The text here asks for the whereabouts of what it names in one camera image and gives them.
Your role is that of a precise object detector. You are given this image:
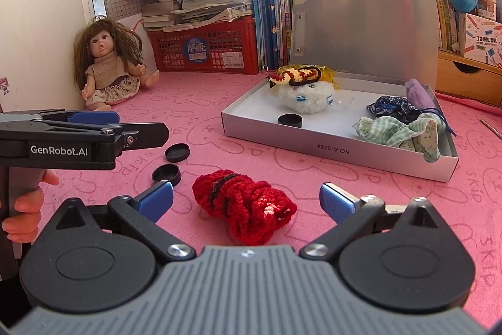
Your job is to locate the white label printer carton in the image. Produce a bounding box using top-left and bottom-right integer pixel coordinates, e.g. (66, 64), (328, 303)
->
(459, 13), (502, 70)

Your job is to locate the pink rabbit print blanket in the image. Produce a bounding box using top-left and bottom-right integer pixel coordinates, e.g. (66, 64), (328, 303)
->
(0, 70), (502, 335)

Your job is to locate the person's left hand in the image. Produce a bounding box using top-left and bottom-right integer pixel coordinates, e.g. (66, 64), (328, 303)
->
(0, 169), (60, 242)

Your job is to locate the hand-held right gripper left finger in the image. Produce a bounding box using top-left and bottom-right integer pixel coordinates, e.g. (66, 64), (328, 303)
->
(55, 180), (197, 262)

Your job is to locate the thin metal rod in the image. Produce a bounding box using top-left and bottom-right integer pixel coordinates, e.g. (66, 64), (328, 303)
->
(480, 117), (502, 142)

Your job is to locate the white fluffy plush toy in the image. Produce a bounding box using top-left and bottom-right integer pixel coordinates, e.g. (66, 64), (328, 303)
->
(269, 63), (340, 113)

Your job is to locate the wooden drawer shelf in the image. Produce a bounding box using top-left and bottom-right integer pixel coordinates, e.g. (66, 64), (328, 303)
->
(436, 49), (502, 108)

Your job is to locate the blue floral drawstring pouch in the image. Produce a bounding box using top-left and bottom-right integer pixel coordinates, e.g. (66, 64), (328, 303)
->
(366, 95), (423, 122)

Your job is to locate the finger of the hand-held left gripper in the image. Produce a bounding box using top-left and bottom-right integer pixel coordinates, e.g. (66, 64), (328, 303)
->
(100, 122), (170, 154)
(0, 109), (121, 126)

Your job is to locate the green checked cloth pouch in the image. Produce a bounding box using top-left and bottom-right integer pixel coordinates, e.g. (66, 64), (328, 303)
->
(352, 111), (448, 163)

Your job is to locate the black round cap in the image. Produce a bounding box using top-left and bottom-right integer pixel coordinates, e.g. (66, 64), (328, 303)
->
(165, 143), (192, 164)
(152, 163), (182, 187)
(278, 114), (304, 129)

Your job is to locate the red crocheted pouch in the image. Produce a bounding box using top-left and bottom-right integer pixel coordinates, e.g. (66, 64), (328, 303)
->
(192, 169), (298, 245)

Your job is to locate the brown haired doll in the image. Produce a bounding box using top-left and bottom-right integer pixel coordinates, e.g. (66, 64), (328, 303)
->
(74, 16), (161, 111)

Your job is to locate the grey lidded cardboard box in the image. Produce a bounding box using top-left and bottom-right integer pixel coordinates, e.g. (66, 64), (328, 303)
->
(221, 0), (459, 180)

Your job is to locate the white grid board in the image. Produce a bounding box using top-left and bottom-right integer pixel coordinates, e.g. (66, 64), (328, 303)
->
(104, 0), (148, 30)

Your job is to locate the purple drawstring pouch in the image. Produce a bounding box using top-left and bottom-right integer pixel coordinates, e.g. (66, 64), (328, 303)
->
(405, 78), (458, 136)

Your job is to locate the red plastic crate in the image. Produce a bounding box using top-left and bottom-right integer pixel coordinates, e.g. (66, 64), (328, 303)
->
(147, 16), (262, 76)

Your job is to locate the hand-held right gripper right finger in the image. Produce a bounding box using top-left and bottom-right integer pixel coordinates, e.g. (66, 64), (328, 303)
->
(299, 182), (446, 263)

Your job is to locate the row of standing workbooks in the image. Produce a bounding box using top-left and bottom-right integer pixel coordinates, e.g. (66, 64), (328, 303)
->
(250, 0), (311, 71)

